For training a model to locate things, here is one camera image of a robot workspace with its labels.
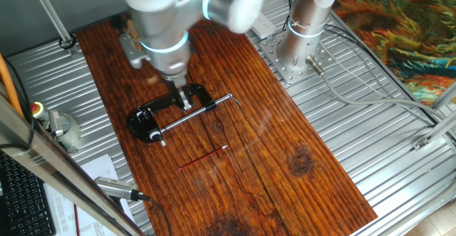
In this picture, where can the printed paper sheet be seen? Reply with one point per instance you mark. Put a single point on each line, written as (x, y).
(99, 168)

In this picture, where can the aluminium profile strut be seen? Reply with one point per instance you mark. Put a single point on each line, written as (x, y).
(438, 125)

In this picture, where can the silver handheld device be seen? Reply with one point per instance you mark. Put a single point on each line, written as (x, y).
(114, 188)

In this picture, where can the red emergency stop button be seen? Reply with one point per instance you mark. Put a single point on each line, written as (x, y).
(36, 108)

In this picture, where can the aluminium frame post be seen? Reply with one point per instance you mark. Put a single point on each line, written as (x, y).
(50, 15)

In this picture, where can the black C-clamp with steel screw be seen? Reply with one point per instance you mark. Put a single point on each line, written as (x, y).
(197, 90)

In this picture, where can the red pencil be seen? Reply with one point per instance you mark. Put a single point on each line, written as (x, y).
(203, 158)

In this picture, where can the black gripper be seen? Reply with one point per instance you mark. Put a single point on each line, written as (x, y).
(180, 84)

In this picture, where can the white power strip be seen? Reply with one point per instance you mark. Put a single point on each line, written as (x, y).
(263, 27)

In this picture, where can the aluminium frame bar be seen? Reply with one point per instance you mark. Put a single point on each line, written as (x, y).
(53, 161)

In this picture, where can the black keyboard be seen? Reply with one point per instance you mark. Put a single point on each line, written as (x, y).
(25, 200)

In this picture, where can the colourful painted cloth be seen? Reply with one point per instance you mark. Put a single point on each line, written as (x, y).
(402, 25)

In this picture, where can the clear tape roll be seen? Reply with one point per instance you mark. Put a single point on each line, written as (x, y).
(73, 136)

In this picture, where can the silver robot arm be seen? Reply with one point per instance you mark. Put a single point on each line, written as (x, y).
(160, 15)

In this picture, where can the orange tube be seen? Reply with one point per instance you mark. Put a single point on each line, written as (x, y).
(8, 82)

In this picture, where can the brown wooden board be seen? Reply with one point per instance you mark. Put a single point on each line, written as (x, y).
(249, 175)

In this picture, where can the red pen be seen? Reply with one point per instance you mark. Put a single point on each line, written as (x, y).
(76, 221)

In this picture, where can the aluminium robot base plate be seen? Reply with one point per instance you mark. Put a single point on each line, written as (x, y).
(295, 73)

